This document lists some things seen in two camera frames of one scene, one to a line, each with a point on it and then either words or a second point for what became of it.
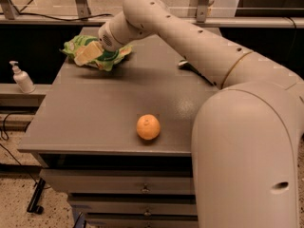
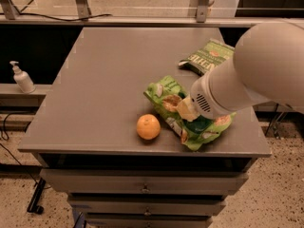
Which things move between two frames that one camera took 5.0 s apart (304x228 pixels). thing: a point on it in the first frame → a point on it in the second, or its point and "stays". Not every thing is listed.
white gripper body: [106, 39] → [202, 99]
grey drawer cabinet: [118, 142] stays
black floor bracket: [33, 206] stays
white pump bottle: [23, 79] stays
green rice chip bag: [106, 61] → [166, 95]
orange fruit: [148, 126] stays
